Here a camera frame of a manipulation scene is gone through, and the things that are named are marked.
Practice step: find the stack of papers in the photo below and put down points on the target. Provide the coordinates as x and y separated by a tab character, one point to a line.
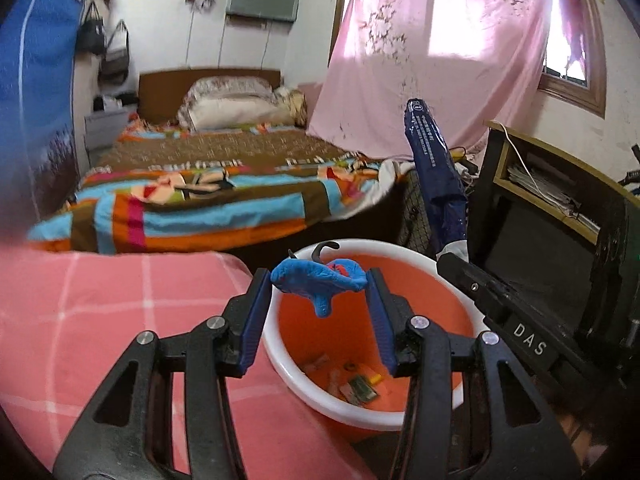
545	185

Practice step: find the colourful striped bed blanket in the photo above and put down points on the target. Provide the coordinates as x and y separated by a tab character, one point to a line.
200	195

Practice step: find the green wrapper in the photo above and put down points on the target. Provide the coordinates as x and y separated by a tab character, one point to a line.
362	390

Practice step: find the white drawer cabinet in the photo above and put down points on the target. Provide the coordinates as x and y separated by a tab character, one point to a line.
105	135

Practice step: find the power strip with plugs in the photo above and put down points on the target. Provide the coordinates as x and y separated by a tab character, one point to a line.
465	162

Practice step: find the orange bucket with white rim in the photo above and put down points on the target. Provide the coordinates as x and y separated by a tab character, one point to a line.
310	330

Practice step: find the beige pillow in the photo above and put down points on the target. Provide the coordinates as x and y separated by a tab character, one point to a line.
230	112

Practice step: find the pink cushion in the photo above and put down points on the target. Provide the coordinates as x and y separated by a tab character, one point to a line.
312	100

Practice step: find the small orange wrapper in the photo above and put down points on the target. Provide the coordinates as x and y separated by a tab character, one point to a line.
336	380

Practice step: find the pink curtain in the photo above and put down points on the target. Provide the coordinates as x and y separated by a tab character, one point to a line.
570	20

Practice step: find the wooden bed headboard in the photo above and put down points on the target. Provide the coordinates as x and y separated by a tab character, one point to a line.
160	90

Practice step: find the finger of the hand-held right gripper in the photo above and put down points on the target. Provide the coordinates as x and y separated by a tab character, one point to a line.
470	285

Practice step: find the pink plaid blanket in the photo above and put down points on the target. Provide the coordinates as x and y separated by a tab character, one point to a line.
100	300

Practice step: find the green covered wall unit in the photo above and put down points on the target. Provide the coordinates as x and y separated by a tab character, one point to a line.
262	2

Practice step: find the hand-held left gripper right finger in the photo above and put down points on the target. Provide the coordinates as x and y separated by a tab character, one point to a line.
380	330

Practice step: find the dark wooden desk shelf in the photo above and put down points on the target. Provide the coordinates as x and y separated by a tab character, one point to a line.
575	170

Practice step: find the yellow floral cloth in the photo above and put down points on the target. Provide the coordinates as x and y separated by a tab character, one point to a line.
292	105

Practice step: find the pink floral hanging sheet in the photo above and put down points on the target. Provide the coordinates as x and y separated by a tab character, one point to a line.
440	60

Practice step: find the dark blue snack packet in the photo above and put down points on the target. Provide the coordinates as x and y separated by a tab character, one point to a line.
430	160

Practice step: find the blue patterned curtain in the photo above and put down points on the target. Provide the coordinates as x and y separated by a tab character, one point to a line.
35	85

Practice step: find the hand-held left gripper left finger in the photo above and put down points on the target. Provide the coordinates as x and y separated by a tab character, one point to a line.
255	325

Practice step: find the floral folded quilt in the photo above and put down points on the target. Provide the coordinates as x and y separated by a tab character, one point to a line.
225	87

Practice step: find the black pouch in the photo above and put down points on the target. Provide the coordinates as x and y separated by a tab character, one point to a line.
115	102

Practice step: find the black hanging bag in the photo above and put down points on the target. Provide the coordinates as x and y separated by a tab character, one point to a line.
90	35

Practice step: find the grey-green tote bag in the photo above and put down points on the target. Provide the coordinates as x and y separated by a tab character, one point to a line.
114	65

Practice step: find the window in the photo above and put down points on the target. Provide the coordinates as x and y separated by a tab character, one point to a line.
597	60

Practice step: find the blue toy animal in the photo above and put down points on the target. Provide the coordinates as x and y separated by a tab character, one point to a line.
310	280

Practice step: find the red and tan wrapper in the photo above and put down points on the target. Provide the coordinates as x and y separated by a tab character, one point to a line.
316	364

